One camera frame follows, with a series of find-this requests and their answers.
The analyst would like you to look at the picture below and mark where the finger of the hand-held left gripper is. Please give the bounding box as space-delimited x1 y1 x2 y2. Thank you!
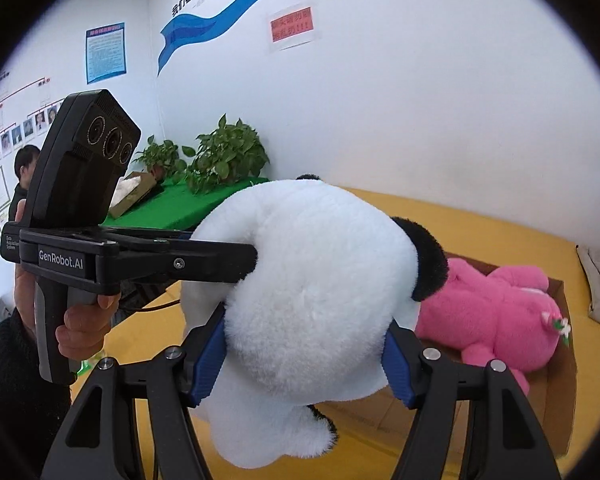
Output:
102 240 259 284
100 226 197 244

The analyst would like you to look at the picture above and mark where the small potted green plant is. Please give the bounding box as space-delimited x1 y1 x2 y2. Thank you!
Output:
132 137 188 181

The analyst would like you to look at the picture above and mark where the red notice sign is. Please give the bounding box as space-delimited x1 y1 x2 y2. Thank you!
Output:
265 2 323 53

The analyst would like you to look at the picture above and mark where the wall photo chart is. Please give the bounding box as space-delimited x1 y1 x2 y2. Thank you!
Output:
0 72 66 271

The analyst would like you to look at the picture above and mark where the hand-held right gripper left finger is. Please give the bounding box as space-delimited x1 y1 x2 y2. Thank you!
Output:
40 305 228 480

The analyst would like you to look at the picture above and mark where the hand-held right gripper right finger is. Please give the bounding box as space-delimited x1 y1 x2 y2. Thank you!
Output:
382 322 563 480

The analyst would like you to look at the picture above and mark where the person's left hand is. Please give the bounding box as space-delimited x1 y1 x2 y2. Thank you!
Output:
12 199 122 361

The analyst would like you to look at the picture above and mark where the blue framed wall poster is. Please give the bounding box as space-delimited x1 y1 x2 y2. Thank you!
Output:
85 22 130 86

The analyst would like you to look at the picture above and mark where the strawberry flower charm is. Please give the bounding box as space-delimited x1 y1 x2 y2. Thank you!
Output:
542 311 572 347

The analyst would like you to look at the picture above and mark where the person's left forearm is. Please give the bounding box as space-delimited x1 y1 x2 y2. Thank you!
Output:
0 310 76 480

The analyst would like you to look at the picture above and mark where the large potted green plant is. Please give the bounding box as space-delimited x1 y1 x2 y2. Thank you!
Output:
182 114 271 196

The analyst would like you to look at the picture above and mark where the brown cardboard box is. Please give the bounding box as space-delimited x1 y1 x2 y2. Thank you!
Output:
307 255 578 458

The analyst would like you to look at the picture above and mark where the blue wave wall decal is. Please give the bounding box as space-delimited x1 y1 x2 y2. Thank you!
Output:
157 0 526 76

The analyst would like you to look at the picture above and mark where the white panda plush toy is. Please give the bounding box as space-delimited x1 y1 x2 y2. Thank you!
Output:
182 174 451 467

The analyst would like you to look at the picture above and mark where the brown tissue box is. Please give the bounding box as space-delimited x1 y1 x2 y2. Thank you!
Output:
107 171 166 221

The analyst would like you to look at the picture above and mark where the pink plush toy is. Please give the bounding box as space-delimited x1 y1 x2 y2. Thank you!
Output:
415 256 572 396

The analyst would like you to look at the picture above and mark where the green cloth covered table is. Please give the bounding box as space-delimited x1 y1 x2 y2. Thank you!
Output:
100 176 271 241

